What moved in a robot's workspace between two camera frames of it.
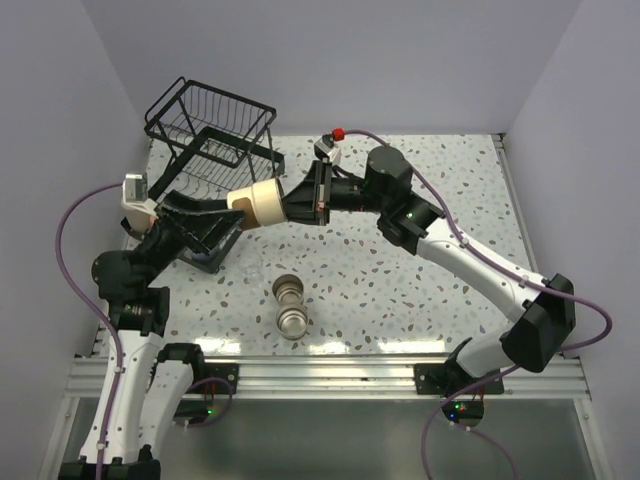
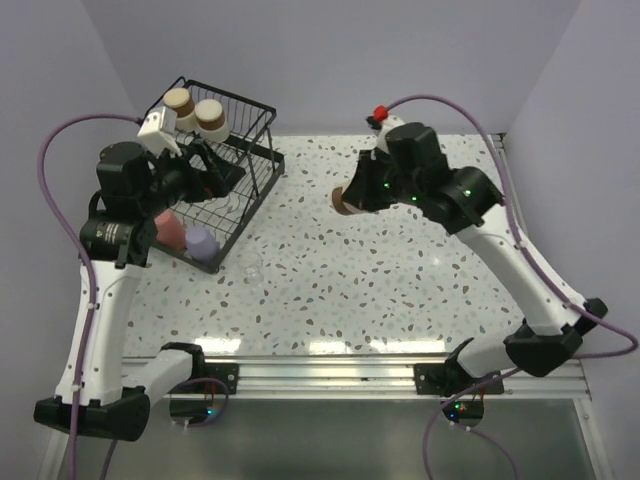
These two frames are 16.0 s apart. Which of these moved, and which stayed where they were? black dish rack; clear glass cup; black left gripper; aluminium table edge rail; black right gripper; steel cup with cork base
Moved: steel cup with cork base; black left gripper; black right gripper
Stayed: clear glass cup; aluminium table edge rail; black dish rack
